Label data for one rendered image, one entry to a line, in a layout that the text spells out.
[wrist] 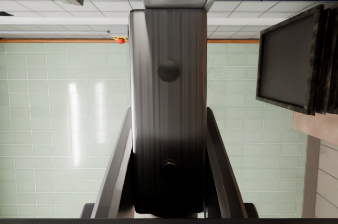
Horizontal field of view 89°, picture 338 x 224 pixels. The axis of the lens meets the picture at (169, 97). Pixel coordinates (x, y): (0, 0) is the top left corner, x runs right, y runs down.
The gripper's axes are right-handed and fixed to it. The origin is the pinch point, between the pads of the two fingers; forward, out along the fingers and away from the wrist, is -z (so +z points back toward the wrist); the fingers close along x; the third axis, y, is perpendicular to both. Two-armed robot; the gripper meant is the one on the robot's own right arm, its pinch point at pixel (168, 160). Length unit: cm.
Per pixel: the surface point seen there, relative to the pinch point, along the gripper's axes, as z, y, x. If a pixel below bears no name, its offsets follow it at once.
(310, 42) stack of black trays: -41, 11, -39
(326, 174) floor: -58, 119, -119
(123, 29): -91, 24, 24
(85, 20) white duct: -85, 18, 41
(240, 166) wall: -65, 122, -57
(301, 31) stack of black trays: -47, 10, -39
